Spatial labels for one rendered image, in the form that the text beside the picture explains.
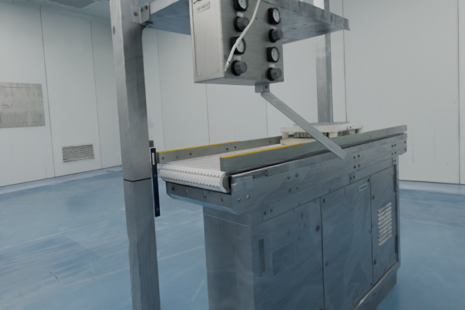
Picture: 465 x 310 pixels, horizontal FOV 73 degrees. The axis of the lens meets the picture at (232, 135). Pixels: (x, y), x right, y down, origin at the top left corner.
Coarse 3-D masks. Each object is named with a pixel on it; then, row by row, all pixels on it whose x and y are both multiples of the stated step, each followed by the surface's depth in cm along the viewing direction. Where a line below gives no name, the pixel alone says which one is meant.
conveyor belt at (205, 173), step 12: (348, 144) 119; (216, 156) 103; (300, 156) 96; (168, 168) 88; (180, 168) 85; (192, 168) 82; (204, 168) 80; (216, 168) 79; (240, 168) 77; (252, 168) 80; (168, 180) 88; (180, 180) 83; (192, 180) 79; (204, 180) 76; (216, 180) 73
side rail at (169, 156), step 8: (280, 136) 131; (224, 144) 108; (232, 144) 111; (240, 144) 114; (248, 144) 117; (256, 144) 120; (264, 144) 124; (272, 144) 127; (168, 152) 92; (176, 152) 94; (184, 152) 96; (192, 152) 99; (200, 152) 101; (208, 152) 103; (216, 152) 106; (224, 152) 108; (160, 160) 90; (168, 160) 92; (176, 160) 94
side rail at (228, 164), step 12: (372, 132) 131; (384, 132) 141; (396, 132) 153; (312, 144) 98; (336, 144) 109; (240, 156) 75; (252, 156) 78; (264, 156) 81; (276, 156) 85; (288, 156) 88; (228, 168) 72
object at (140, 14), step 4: (144, 4) 85; (148, 4) 84; (132, 8) 85; (136, 8) 86; (140, 8) 86; (144, 8) 85; (148, 8) 84; (132, 12) 85; (136, 12) 86; (140, 12) 87; (144, 12) 85; (148, 12) 84; (132, 16) 85; (136, 16) 86; (140, 16) 87; (144, 16) 86; (148, 16) 84; (132, 20) 85; (136, 20) 86; (140, 20) 87; (144, 20) 86
